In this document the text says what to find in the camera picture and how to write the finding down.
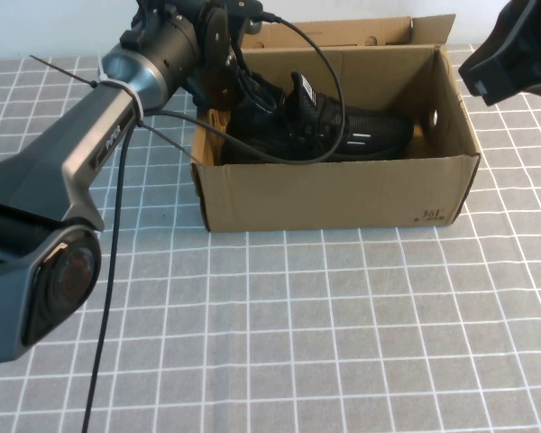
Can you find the white zip tie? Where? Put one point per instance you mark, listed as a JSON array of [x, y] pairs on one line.
[[133, 97]]

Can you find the black knit sneaker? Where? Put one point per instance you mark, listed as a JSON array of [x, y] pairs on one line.
[[378, 131]]

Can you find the left grey black robot arm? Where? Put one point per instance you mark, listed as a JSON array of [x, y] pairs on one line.
[[72, 149]]

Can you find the black zip tie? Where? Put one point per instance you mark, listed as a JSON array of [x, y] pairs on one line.
[[167, 140], [63, 71]]

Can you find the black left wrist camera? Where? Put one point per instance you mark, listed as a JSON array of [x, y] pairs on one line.
[[236, 11]]

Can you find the grey white-checked tablecloth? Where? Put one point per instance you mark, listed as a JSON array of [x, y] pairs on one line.
[[342, 315]]

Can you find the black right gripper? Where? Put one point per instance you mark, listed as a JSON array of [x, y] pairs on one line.
[[514, 49]]

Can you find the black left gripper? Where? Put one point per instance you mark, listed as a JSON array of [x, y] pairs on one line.
[[216, 58]]

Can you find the brown cardboard shoe box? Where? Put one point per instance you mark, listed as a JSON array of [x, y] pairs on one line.
[[342, 198]]

